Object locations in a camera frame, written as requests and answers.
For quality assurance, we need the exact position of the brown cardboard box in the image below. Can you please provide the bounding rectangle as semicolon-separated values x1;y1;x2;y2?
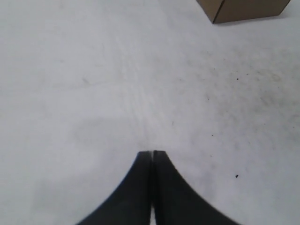
195;0;291;24

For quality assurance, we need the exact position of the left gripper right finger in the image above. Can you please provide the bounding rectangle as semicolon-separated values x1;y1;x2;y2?
152;150;240;225

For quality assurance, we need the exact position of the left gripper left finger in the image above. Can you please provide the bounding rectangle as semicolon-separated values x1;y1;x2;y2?
75;151;153;225

